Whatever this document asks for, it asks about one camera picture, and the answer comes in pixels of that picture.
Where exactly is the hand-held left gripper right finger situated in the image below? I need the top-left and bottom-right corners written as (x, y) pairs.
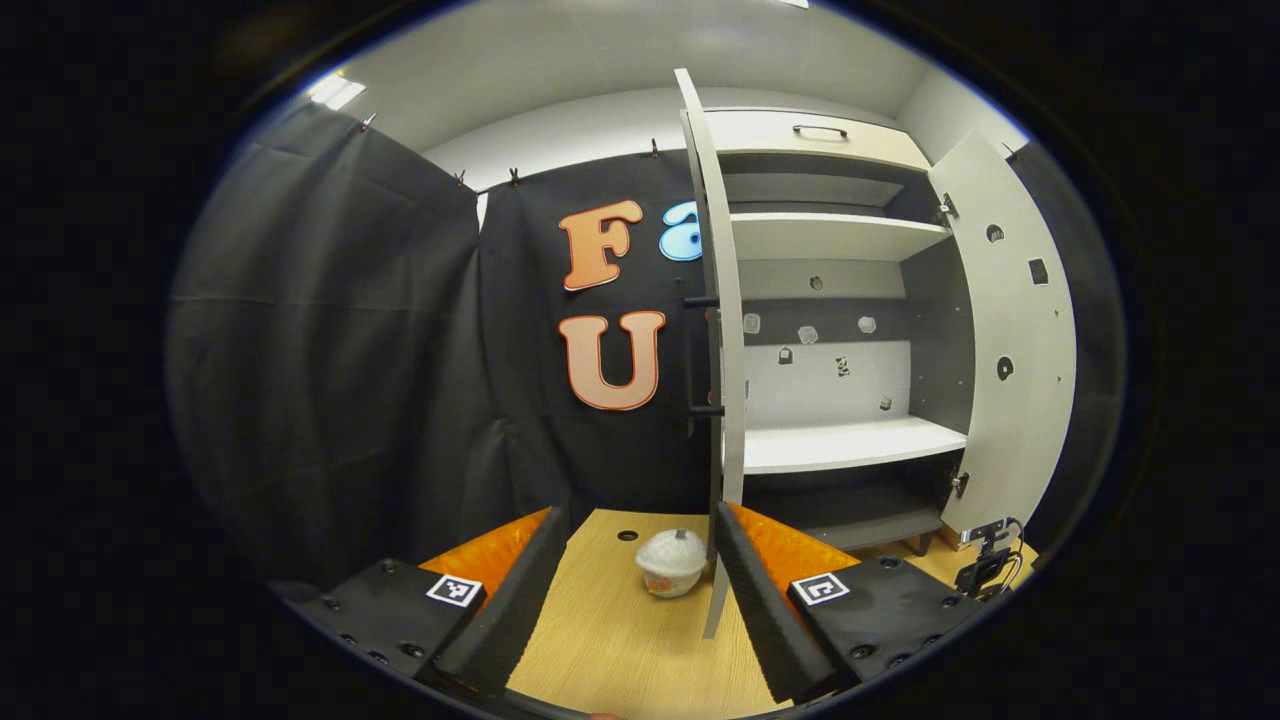
top-left (714, 500), bottom-right (989, 706)

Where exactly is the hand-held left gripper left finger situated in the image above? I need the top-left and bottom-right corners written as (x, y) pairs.
top-left (295, 505), bottom-right (572, 699)

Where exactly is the white cabinet door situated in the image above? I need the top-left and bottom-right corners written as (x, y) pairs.
top-left (925, 130), bottom-right (1079, 536)
top-left (673, 68), bottom-right (749, 641)

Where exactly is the grey white shoe cabinet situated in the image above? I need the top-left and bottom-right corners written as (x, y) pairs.
top-left (700, 105), bottom-right (976, 556)

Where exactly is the white cabinet drawer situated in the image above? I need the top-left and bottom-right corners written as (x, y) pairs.
top-left (705, 108), bottom-right (933, 173)

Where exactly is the white round container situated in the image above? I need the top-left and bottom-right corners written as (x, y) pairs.
top-left (635, 528), bottom-right (709, 600)

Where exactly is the ceiling light panel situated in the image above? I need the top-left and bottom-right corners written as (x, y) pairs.
top-left (308, 75), bottom-right (368, 112)

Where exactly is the black left door handle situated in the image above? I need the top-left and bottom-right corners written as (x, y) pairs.
top-left (683, 295), bottom-right (726, 419)

